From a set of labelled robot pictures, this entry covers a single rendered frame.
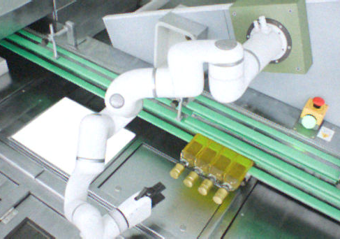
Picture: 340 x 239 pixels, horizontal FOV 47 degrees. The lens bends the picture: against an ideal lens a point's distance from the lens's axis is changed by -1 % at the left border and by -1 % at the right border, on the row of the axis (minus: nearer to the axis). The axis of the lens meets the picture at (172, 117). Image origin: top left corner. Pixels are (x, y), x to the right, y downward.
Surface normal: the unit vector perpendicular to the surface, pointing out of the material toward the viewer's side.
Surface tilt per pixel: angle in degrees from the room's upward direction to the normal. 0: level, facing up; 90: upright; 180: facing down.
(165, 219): 90
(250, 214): 90
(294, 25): 3
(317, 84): 0
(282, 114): 90
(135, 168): 90
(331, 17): 0
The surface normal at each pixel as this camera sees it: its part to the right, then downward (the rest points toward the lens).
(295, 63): -0.59, 0.54
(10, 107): 0.07, -0.72
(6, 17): 0.83, 0.42
